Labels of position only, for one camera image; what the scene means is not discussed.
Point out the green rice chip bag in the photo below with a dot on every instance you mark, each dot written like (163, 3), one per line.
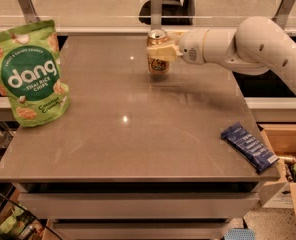
(30, 75)

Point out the lower grey drawer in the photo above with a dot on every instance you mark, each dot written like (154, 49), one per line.
(141, 231)

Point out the orange soda can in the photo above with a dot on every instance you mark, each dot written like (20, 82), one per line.
(157, 66)

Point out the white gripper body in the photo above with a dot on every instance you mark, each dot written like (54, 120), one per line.
(192, 46)

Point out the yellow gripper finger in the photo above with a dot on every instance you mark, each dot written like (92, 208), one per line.
(175, 35)
(165, 51)

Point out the blue snack bar wrapper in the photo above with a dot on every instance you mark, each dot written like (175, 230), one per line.
(253, 150)

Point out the black office chair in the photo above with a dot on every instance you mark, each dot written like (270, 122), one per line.
(178, 12)

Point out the upper grey drawer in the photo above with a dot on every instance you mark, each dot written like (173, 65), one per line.
(139, 205)

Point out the left metal bracket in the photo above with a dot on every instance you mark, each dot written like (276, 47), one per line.
(29, 12)

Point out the middle metal bracket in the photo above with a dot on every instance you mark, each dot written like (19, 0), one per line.
(156, 14)

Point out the grey drawer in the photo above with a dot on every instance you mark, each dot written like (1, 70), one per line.
(139, 205)
(141, 231)

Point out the right metal bracket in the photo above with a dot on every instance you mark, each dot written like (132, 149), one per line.
(282, 14)

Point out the metal bracket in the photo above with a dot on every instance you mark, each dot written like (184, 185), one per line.
(29, 12)
(282, 14)
(156, 14)

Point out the cardboard box with items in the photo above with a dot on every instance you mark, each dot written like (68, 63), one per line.
(281, 140)

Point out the blue plastic basket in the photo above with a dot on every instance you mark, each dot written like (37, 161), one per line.
(239, 234)

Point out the black wire basket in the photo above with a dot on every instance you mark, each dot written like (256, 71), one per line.
(17, 222)

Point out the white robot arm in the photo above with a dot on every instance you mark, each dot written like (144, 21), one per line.
(257, 45)

